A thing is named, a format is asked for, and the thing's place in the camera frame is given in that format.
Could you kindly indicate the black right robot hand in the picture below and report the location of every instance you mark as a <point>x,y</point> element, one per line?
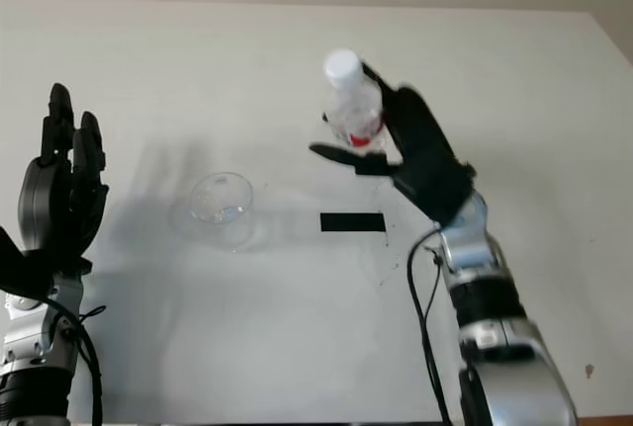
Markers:
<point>425,159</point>

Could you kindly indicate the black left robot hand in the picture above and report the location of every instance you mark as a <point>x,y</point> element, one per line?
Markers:
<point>49,198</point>

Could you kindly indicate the clear water bottle red label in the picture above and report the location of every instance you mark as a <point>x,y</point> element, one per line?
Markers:
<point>346,70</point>

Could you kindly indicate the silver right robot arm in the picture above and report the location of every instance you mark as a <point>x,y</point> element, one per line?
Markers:
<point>494,297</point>

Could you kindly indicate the clear glass cup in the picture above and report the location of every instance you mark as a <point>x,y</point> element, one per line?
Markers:
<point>222,198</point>

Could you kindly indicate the black tape rectangle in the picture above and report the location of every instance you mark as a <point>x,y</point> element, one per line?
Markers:
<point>352,222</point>

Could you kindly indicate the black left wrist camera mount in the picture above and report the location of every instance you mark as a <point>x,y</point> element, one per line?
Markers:
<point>17,268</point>

